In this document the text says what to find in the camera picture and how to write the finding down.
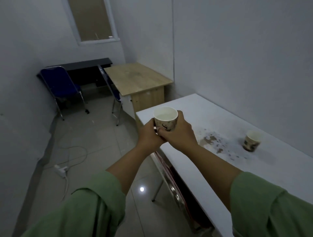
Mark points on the person's left hand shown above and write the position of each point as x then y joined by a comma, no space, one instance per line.
146,138

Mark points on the person's right hand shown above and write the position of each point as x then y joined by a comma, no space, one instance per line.
182,135

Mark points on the blue folding chair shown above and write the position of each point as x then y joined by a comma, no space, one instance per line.
113,91
60,81

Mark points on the person's left forearm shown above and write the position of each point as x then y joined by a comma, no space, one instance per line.
127,168

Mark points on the black desk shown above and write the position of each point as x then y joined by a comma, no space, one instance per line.
85,66

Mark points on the person's right thumb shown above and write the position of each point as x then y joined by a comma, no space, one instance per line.
163,134

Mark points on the person's right forearm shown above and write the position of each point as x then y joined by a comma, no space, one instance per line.
210,171

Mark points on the person's left thumb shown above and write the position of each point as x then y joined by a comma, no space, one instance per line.
150,124

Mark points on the person's left green sleeve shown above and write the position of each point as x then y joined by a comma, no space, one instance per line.
85,210

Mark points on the white table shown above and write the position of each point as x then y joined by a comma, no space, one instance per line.
220,117

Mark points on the person's green sleeve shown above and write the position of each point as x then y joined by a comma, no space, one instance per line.
85,210
269,210

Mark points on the white power strip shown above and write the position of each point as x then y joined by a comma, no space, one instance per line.
60,171

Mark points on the white framed window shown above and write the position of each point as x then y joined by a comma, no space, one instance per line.
91,22

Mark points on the person's right green sleeve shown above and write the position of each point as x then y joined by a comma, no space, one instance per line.
269,210

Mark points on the light wooden desk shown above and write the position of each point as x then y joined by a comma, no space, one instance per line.
137,78

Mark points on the red metal folding chair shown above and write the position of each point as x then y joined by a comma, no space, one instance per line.
179,195

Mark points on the white printed paper cup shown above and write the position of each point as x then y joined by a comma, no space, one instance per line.
165,120
251,142

